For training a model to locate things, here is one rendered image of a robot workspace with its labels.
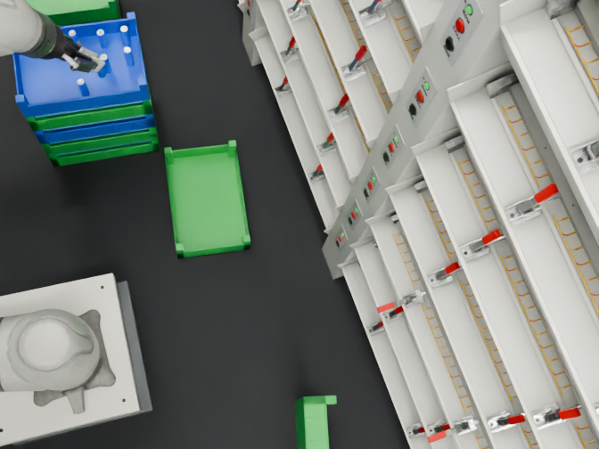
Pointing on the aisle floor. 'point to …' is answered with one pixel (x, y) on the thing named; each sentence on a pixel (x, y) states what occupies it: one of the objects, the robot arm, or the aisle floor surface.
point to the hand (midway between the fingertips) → (89, 60)
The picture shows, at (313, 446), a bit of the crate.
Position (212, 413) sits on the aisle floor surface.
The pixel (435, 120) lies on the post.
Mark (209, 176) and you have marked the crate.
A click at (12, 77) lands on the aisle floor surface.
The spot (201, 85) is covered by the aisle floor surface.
